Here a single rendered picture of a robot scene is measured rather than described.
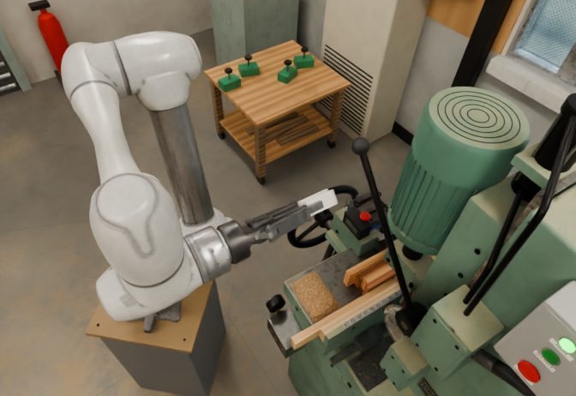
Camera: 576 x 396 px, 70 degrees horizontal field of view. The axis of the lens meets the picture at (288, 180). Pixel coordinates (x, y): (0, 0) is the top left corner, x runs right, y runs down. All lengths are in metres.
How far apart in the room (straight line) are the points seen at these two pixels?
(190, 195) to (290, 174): 1.47
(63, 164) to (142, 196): 2.45
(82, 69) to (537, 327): 0.96
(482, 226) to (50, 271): 2.15
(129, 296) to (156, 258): 0.13
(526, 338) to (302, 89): 1.95
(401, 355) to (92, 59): 0.93
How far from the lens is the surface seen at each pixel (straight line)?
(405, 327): 0.93
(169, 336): 1.45
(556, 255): 0.65
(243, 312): 2.13
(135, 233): 0.54
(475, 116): 0.77
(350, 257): 1.24
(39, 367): 2.28
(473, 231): 0.78
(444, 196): 0.79
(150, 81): 1.06
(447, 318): 0.76
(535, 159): 0.71
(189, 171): 1.19
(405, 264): 1.06
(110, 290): 0.71
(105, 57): 1.06
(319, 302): 1.13
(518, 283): 0.72
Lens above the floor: 1.95
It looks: 49 degrees down
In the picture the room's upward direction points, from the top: 3 degrees clockwise
